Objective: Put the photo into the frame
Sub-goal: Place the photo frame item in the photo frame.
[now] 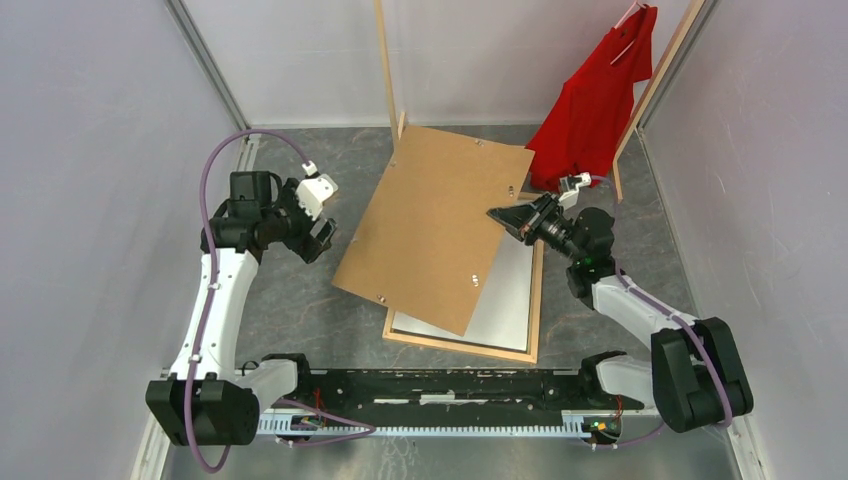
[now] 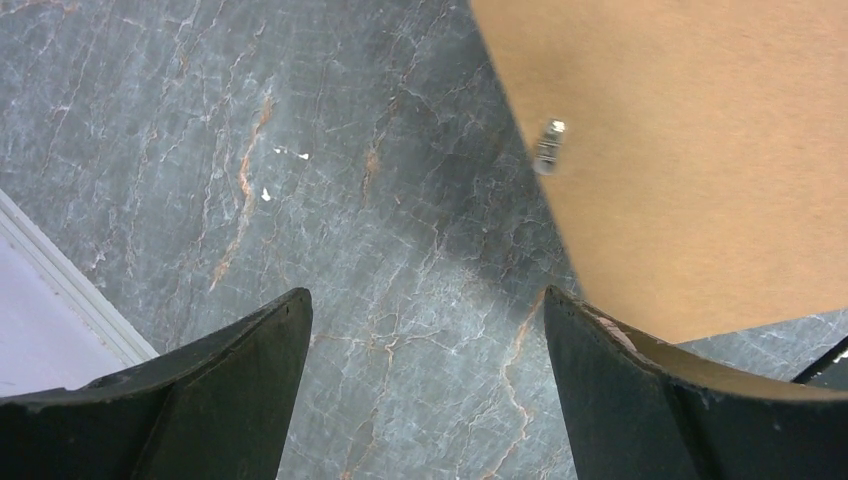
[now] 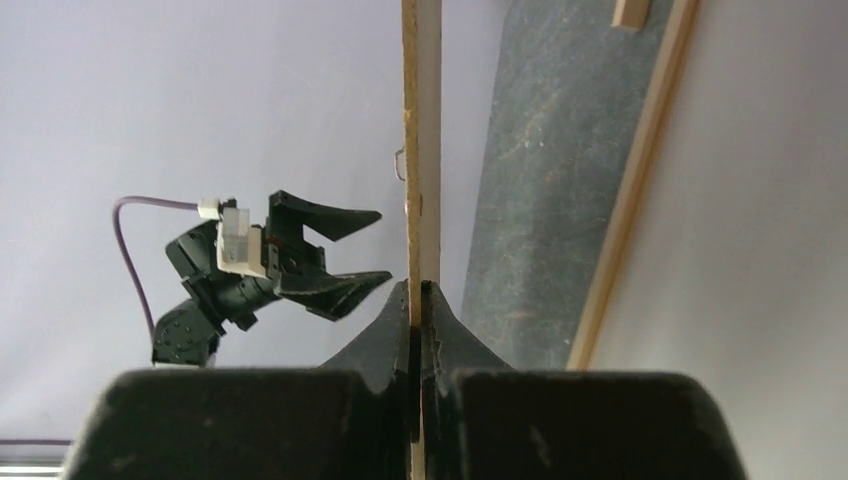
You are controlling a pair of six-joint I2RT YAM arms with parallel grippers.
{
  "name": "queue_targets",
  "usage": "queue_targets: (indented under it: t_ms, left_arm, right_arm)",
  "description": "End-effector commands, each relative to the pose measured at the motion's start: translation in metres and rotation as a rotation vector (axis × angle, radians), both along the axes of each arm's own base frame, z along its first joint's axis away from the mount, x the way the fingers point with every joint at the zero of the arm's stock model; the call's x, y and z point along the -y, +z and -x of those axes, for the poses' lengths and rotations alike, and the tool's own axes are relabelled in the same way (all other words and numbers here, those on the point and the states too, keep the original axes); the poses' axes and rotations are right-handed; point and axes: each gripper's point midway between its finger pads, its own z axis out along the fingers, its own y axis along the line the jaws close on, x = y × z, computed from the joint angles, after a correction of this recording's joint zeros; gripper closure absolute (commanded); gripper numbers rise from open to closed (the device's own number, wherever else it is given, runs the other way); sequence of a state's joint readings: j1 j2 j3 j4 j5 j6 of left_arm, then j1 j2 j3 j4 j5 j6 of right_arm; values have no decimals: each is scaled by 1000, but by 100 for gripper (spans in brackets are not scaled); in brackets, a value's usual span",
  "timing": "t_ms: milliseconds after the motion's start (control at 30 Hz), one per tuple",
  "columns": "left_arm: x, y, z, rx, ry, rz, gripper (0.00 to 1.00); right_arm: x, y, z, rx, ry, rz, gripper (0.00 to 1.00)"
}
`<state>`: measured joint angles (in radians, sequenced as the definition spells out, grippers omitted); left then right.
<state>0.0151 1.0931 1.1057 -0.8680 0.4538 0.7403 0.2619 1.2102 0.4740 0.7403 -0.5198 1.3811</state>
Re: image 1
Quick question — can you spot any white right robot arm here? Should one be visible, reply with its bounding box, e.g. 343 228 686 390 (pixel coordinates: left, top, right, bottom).
487 173 754 433

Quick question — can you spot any brown backing board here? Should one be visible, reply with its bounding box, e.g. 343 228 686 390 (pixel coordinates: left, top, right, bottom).
332 126 533 335

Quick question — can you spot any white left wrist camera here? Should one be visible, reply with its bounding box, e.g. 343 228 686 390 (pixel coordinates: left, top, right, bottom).
295 161 339 220

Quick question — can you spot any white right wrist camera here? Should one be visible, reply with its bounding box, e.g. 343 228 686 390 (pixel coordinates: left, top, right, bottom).
559 172 593 194

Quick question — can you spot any printed photo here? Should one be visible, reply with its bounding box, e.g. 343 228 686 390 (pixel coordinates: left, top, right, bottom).
392 231 537 352

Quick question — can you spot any red t-shirt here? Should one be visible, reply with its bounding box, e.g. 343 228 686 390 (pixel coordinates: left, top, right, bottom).
527 5 658 192

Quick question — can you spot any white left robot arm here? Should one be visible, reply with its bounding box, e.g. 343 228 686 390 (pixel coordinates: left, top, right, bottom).
145 171 338 447

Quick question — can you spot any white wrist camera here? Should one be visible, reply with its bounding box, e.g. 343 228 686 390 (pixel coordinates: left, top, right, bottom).
559 172 593 194
295 161 339 220

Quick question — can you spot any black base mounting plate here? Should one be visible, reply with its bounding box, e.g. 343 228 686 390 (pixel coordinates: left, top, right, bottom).
285 369 644 427

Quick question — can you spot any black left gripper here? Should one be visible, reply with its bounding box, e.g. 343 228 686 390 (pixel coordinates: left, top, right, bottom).
262 179 338 263

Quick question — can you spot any pink clothes hanger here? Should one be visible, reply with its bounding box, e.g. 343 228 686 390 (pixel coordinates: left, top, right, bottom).
610 0 654 66

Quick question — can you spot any white slotted cable duct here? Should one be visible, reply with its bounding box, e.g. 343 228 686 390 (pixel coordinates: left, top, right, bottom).
257 411 590 439

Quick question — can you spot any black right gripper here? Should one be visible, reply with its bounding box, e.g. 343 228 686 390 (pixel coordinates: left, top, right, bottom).
487 192 584 264

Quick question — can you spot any wooden clothes rack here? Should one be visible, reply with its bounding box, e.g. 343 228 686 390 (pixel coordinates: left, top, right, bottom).
372 0 708 204

